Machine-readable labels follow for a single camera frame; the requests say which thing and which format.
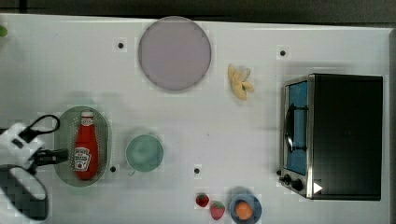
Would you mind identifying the orange ball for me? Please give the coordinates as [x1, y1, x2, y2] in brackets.
[234, 202, 253, 220]

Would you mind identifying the black toaster oven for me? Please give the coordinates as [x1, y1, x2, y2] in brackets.
[276, 73, 383, 201]

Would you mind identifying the blue bowl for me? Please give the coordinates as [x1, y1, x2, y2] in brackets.
[229, 187, 262, 224]

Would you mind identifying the green mug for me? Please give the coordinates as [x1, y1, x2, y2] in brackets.
[125, 134, 163, 176]

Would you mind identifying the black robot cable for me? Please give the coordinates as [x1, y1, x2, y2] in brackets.
[27, 114, 61, 135]

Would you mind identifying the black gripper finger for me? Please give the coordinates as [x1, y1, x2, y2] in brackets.
[34, 148, 68, 165]

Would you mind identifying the green object at edge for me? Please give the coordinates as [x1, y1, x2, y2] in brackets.
[0, 25, 8, 37]

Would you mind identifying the large red strawberry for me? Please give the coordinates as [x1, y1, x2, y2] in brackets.
[210, 201, 225, 220]

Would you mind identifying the red felt ketchup bottle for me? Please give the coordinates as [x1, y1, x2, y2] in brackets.
[73, 110, 99, 180]

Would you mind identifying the small red strawberry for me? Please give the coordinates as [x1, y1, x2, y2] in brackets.
[195, 193, 210, 207]

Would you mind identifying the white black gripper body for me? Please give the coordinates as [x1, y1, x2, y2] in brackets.
[0, 123, 44, 169]

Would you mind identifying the yellow banana peel toy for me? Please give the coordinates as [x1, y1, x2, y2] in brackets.
[228, 64, 254, 101]

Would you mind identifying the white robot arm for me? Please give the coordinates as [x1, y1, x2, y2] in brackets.
[1, 123, 68, 224]

